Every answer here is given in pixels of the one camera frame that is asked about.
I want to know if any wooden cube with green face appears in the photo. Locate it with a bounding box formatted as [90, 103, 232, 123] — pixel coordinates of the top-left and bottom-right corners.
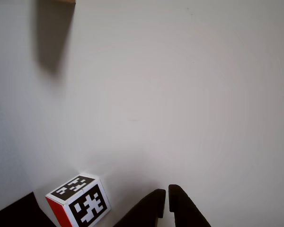
[37, 0, 76, 4]

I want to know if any cube with black-white tag markers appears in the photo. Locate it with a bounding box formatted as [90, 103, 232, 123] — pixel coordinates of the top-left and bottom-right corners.
[45, 173, 111, 227]

